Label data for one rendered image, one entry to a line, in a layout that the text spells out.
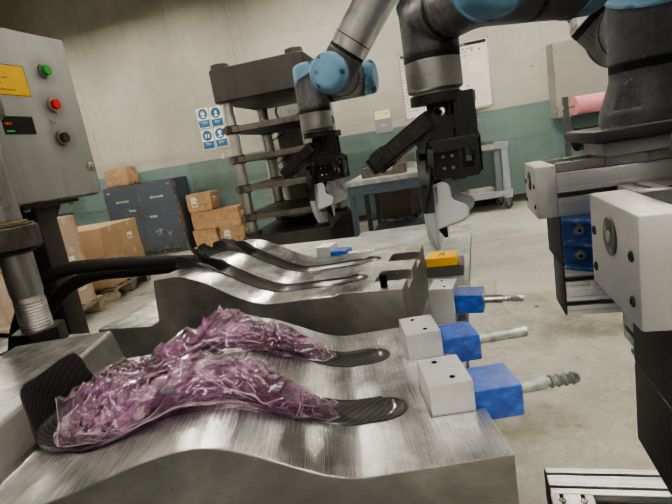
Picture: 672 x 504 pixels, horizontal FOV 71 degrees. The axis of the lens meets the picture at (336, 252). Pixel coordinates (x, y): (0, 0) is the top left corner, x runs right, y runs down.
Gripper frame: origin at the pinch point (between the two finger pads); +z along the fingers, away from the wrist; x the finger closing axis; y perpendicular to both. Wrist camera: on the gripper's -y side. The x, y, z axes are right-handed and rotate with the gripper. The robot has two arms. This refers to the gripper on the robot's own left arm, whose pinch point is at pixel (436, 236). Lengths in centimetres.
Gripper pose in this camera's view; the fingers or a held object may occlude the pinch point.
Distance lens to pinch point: 72.0
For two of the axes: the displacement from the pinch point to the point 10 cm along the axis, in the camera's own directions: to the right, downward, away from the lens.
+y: 9.2, -0.7, -3.8
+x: 3.5, -2.6, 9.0
